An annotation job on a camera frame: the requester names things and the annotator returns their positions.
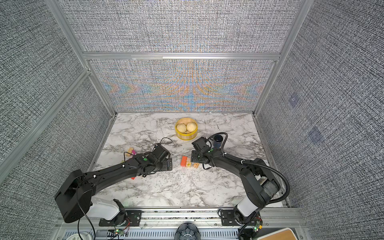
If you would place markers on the black round knob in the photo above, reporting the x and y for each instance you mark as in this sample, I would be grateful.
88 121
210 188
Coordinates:
187 231

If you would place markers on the yellow bamboo steamer basket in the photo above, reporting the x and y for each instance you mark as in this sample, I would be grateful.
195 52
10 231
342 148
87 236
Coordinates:
187 135

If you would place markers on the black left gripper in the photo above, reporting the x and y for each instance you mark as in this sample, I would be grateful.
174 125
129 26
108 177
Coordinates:
167 167

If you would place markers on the wooden board corner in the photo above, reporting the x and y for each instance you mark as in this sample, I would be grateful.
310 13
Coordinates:
283 234

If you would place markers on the plain natural wood block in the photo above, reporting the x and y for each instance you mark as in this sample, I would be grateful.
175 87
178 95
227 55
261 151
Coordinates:
188 163

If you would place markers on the orange wood block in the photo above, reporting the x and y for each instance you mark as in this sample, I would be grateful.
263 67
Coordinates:
184 161

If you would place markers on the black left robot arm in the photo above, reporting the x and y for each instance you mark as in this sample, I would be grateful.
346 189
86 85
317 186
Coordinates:
76 197

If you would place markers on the dark blue mug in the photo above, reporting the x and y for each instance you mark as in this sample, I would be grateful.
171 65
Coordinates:
217 141

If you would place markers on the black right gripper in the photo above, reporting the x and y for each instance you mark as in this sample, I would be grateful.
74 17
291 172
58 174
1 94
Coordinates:
194 154

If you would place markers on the left steamed bun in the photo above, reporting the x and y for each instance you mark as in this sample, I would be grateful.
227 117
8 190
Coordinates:
182 128

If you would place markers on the steamed bun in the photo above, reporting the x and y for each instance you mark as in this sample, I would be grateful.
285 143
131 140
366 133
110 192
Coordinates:
182 128
191 127

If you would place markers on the aluminium front rail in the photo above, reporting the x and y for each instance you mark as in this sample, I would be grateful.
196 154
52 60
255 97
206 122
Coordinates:
156 218

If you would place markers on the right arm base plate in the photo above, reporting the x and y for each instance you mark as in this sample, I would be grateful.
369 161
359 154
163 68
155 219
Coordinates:
232 217

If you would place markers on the right steamed bun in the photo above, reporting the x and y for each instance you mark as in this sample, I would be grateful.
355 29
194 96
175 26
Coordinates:
191 127

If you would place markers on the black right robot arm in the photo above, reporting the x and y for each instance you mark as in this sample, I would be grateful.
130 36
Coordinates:
263 185

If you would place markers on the white clock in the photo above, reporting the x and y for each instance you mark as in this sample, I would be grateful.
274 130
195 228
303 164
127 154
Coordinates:
80 236

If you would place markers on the long natural wood block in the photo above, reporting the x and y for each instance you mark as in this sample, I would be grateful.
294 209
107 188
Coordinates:
129 152

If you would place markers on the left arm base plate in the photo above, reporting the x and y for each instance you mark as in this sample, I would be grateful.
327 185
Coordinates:
129 218

